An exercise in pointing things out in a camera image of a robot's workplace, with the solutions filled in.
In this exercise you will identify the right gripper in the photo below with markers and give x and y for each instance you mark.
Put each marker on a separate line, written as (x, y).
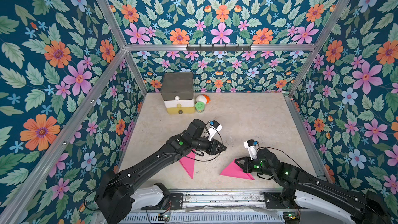
(249, 162)

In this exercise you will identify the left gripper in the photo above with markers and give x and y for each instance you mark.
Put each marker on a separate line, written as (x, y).
(212, 146)

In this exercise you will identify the pink square paper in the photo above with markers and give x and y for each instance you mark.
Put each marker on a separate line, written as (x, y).
(188, 164)

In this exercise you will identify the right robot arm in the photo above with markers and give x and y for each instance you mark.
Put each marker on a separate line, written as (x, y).
(306, 191)

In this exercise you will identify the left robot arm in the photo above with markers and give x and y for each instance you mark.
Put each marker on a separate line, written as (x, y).
(119, 193)

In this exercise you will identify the green lidded can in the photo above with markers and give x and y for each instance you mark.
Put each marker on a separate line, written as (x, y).
(200, 107)

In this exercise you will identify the orange white plush toy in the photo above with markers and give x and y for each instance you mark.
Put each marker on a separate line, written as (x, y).
(203, 98)

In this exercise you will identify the small drawer cabinet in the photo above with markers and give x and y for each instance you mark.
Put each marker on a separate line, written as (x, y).
(178, 93)

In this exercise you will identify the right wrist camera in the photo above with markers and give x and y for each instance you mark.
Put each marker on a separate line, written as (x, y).
(252, 146)

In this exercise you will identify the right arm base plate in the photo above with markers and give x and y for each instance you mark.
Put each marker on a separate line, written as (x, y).
(273, 200)

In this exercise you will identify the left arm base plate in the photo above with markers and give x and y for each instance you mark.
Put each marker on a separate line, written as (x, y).
(173, 202)

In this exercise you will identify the black hook rail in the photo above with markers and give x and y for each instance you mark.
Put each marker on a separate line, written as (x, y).
(213, 47)

